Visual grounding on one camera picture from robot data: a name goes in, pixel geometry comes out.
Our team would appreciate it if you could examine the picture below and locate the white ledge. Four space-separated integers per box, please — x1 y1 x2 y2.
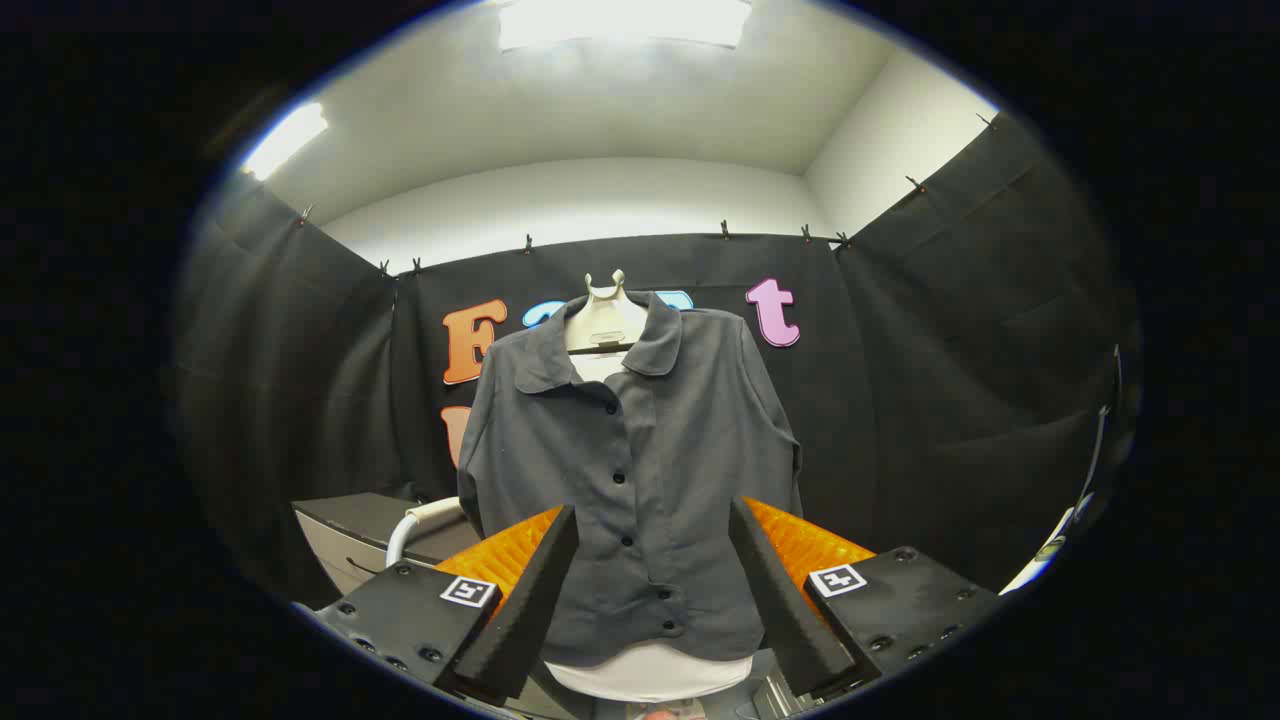
1000 505 1076 596

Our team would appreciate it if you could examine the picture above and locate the dark grey button shirt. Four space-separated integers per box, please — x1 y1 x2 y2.
457 292 804 669

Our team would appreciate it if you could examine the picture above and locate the grey top drawer cabinet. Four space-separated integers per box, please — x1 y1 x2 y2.
292 490 481 601

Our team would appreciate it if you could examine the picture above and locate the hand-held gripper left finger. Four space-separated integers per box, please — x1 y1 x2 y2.
315 505 581 706

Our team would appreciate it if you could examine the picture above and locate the thin grey cable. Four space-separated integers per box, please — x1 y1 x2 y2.
1085 345 1123 501

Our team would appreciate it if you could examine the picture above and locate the row of small backdrop clips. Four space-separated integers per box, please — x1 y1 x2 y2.
300 112 996 276

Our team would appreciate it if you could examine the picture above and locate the white garment steamer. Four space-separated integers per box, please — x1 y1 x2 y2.
385 497 467 569

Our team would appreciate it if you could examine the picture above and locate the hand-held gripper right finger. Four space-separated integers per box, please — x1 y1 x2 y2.
728 495 1003 701

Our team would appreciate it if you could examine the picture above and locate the wide ceiling light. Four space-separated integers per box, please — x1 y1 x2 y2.
498 0 751 51

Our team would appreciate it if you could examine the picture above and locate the cream garment hanger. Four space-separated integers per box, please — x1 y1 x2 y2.
565 268 651 356

